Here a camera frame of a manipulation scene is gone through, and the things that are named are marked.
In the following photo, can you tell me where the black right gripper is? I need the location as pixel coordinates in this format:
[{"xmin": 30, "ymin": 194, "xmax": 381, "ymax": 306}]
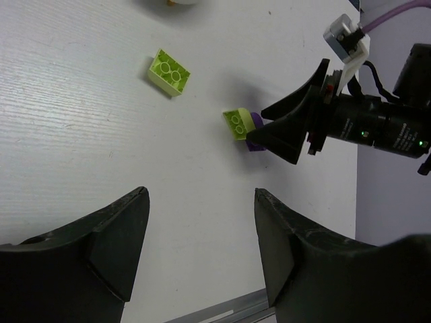
[{"xmin": 246, "ymin": 59, "xmax": 390, "ymax": 165}]

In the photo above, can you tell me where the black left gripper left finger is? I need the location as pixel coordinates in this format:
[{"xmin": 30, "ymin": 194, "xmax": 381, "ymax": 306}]
[{"xmin": 1, "ymin": 187, "xmax": 150, "ymax": 322}]

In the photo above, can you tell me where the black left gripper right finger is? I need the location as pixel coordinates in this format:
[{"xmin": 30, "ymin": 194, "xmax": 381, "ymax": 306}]
[{"xmin": 254, "ymin": 188, "xmax": 430, "ymax": 322}]

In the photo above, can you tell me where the purple half-round lego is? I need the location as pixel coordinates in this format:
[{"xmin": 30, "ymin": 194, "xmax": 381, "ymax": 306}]
[{"xmin": 246, "ymin": 112, "xmax": 266, "ymax": 152}]

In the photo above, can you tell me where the light green half-round lego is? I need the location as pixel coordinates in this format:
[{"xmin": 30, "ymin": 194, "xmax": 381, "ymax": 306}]
[{"xmin": 222, "ymin": 108, "xmax": 256, "ymax": 141}]

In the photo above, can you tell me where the light green upturned lego brick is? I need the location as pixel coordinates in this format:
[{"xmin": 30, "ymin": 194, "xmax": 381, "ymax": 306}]
[{"xmin": 147, "ymin": 48, "xmax": 191, "ymax": 97}]

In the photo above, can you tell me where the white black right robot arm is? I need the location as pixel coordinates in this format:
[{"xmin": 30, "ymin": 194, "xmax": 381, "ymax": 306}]
[{"xmin": 246, "ymin": 43, "xmax": 430, "ymax": 164}]

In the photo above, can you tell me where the white round divided container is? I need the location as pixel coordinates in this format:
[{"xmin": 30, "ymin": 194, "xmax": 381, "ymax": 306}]
[{"xmin": 160, "ymin": 0, "xmax": 201, "ymax": 6}]

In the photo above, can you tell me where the aluminium table frame rail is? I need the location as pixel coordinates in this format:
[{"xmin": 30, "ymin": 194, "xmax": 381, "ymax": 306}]
[{"xmin": 168, "ymin": 289, "xmax": 275, "ymax": 323}]

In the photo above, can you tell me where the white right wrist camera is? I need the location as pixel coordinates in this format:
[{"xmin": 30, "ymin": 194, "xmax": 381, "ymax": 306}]
[{"xmin": 323, "ymin": 13, "xmax": 370, "ymax": 95}]

